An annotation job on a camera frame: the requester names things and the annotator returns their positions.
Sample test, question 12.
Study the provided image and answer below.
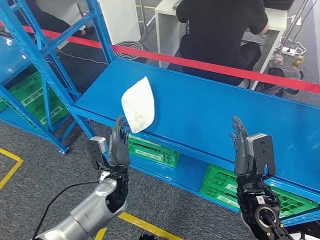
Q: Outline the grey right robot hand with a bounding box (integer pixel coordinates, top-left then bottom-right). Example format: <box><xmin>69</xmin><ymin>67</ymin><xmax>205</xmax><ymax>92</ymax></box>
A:
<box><xmin>229</xmin><ymin>115</ymin><xmax>251</xmax><ymax>178</ymax></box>

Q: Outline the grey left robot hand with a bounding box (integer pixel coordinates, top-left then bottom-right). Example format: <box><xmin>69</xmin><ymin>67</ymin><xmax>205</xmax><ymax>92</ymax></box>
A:
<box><xmin>109</xmin><ymin>115</ymin><xmax>131</xmax><ymax>168</ymax></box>

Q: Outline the white curved plastic part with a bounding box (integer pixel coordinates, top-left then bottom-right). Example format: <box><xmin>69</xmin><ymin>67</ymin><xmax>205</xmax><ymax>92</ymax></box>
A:
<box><xmin>121</xmin><ymin>76</ymin><xmax>155</xmax><ymax>134</ymax></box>

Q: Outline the blue metal shelf rack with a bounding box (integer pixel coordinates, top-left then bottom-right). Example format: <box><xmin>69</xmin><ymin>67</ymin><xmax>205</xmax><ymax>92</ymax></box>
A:
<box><xmin>0</xmin><ymin>33</ymin><xmax>69</xmax><ymax>155</ymax></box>
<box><xmin>7</xmin><ymin>0</ymin><xmax>320</xmax><ymax>228</ymax></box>

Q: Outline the yellow floor tape square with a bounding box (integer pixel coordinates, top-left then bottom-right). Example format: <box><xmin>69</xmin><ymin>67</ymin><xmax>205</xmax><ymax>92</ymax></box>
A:
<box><xmin>94</xmin><ymin>211</ymin><xmax>184</xmax><ymax>240</ymax></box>
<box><xmin>0</xmin><ymin>148</ymin><xmax>23</xmax><ymax>190</ymax></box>

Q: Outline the dark grey bag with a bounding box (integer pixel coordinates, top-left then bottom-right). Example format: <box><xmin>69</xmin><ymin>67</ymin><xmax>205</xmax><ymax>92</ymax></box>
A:
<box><xmin>262</xmin><ymin>54</ymin><xmax>304</xmax><ymax>98</ymax></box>

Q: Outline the red barrier belt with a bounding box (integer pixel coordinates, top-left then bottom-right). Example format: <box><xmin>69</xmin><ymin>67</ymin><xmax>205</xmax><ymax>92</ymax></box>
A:
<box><xmin>0</xmin><ymin>20</ymin><xmax>320</xmax><ymax>95</ymax></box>

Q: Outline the round ribbed black base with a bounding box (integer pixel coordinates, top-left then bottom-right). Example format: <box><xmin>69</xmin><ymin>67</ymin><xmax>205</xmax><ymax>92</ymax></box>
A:
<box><xmin>113</xmin><ymin>40</ymin><xmax>148</xmax><ymax>64</ymax></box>

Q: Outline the white power strip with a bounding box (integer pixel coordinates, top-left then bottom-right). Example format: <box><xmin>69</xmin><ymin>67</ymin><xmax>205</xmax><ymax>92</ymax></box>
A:
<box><xmin>282</xmin><ymin>46</ymin><xmax>298</xmax><ymax>57</ymax></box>

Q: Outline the person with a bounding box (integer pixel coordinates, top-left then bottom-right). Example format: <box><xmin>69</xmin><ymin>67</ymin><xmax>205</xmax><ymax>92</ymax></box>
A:
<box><xmin>175</xmin><ymin>0</ymin><xmax>269</xmax><ymax>87</ymax></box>
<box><xmin>32</xmin><ymin>0</ymin><xmax>87</xmax><ymax>38</ymax></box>

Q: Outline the white square column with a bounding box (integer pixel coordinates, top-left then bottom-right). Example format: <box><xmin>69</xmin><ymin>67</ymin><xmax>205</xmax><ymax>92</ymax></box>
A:
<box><xmin>97</xmin><ymin>0</ymin><xmax>142</xmax><ymax>46</ymax></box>

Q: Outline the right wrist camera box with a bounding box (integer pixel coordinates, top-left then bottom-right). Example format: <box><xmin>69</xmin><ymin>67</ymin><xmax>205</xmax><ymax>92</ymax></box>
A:
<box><xmin>245</xmin><ymin>133</ymin><xmax>276</xmax><ymax>176</ymax></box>

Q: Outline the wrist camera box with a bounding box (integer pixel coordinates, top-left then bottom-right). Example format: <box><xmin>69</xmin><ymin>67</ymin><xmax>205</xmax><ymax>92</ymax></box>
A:
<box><xmin>87</xmin><ymin>136</ymin><xmax>109</xmax><ymax>170</ymax></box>
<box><xmin>245</xmin><ymin>133</ymin><xmax>276</xmax><ymax>176</ymax></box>

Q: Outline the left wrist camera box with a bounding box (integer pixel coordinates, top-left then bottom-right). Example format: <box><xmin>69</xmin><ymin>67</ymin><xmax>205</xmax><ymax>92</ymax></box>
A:
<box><xmin>87</xmin><ymin>136</ymin><xmax>109</xmax><ymax>170</ymax></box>

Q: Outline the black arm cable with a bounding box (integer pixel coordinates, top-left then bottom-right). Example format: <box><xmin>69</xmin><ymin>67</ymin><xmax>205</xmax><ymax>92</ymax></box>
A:
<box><xmin>32</xmin><ymin>181</ymin><xmax>100</xmax><ymax>240</ymax></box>

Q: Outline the thin white floor cable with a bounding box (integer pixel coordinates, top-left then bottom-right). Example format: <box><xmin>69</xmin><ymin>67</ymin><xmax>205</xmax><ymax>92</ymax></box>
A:
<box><xmin>58</xmin><ymin>49</ymin><xmax>108</xmax><ymax>65</ymax></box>

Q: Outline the chrome tube frame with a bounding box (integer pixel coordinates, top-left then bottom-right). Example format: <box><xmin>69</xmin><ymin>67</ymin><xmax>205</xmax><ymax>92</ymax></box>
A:
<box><xmin>136</xmin><ymin>0</ymin><xmax>156</xmax><ymax>38</ymax></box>

